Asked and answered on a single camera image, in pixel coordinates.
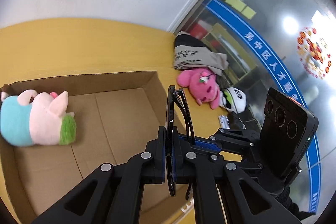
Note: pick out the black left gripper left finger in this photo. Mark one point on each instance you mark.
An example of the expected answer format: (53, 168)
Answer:
(112, 194)

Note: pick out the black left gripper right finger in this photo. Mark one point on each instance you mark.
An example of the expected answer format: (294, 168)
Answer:
(223, 201)

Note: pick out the black sunglasses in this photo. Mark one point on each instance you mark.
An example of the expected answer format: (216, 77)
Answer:
(173, 151)

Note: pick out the white blister pack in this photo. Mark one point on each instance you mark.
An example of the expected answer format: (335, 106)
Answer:
(224, 122)

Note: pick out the panda plush toy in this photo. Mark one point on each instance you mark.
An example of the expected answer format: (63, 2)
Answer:
(233, 100)

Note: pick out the blue banner strip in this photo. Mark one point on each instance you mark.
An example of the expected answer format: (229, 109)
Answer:
(284, 80)

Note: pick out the pink plush toy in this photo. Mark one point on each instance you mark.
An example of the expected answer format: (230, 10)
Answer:
(202, 85)

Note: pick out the brown cardboard box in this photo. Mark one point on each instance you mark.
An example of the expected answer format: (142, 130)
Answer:
(116, 115)

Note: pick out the grey printed cloth bag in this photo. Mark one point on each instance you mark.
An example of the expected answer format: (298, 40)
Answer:
(190, 52)

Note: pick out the pig plush toy blue shirt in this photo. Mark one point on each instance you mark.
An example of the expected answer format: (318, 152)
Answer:
(33, 118)

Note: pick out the red round window sticker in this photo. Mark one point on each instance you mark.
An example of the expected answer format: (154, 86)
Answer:
(313, 53)

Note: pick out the black tracking camera module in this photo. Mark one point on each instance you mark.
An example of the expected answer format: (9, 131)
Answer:
(286, 133)

